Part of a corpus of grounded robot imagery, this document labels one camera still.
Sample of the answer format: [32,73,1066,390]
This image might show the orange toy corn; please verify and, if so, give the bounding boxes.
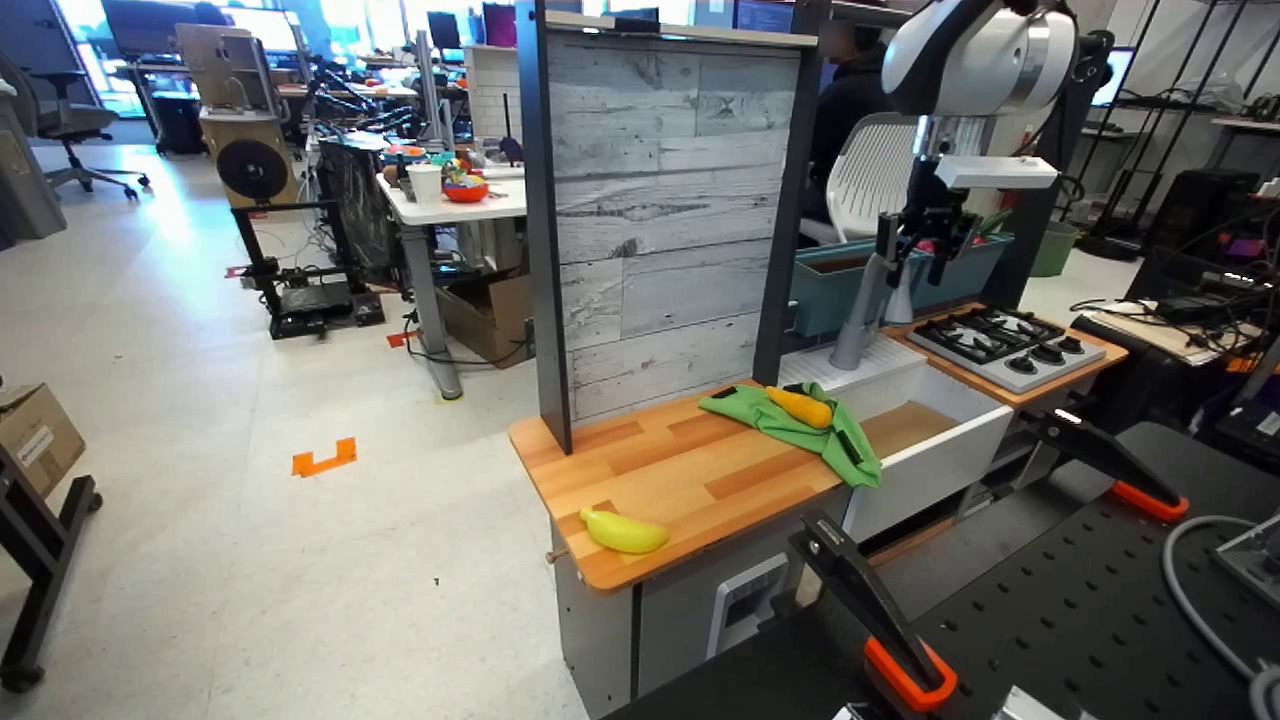
[763,385,842,435]

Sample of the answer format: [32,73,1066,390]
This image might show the grey toy faucet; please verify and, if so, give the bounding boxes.
[827,206,930,375]

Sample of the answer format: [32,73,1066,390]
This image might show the wooden toy kitchen counter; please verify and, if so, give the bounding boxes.
[504,297,1134,720]

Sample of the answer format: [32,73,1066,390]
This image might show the black clamp orange handle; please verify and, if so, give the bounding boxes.
[784,510,966,720]
[1022,404,1196,528]

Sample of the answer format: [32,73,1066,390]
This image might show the open cardboard box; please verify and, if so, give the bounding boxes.
[436,264,541,371]

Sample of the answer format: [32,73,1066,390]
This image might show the grey metal plate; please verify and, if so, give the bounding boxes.
[1213,507,1280,620]

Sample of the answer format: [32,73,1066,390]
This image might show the toy stove top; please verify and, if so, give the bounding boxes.
[909,302,1110,395]

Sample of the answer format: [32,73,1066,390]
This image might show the dark office chair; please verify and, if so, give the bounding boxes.
[22,64,153,204]

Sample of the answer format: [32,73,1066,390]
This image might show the white desk grey legs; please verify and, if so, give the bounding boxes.
[373,160,532,404]

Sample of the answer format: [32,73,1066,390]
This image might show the beige box black disc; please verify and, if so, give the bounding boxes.
[198,109,317,213]

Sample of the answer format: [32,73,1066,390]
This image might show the cluttered workbench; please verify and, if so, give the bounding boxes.
[1067,156,1280,442]

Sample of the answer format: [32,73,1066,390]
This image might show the green cloth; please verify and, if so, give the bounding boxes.
[697,379,890,494]

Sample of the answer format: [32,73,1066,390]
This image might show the black perforated table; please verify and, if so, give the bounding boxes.
[606,414,1280,720]

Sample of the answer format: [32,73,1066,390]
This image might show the black metal stand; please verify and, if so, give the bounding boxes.
[0,438,108,696]

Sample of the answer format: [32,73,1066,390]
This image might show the grey wood-look back panel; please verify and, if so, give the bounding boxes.
[511,0,842,457]

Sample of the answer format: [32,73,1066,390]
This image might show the small cardboard box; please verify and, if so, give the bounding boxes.
[0,379,92,504]

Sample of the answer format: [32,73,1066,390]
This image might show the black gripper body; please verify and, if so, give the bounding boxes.
[909,179,996,257]

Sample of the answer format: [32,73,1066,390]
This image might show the white toy sink basin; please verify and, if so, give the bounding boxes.
[776,336,1022,546]

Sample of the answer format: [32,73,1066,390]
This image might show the white plastic chair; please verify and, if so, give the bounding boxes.
[821,109,930,246]

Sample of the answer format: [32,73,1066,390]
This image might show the yellow toy banana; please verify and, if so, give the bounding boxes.
[571,504,676,559]

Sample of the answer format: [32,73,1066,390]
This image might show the green waste bin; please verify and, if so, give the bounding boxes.
[1029,214,1083,281]

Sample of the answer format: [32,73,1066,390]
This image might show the black 3D printer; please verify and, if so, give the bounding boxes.
[228,194,389,344]

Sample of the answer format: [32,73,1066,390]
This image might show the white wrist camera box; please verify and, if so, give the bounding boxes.
[930,149,1066,190]

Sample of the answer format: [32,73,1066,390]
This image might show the person in dark clothes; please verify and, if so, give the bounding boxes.
[799,16,895,226]

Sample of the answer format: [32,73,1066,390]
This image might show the white cup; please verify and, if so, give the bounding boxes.
[404,156,443,206]

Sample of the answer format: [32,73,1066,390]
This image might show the teal plastic bin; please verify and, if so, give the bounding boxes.
[789,226,1022,344]

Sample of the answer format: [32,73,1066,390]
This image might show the grey cable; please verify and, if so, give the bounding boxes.
[1162,510,1280,720]

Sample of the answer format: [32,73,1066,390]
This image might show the red bowl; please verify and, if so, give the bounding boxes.
[441,166,498,206]

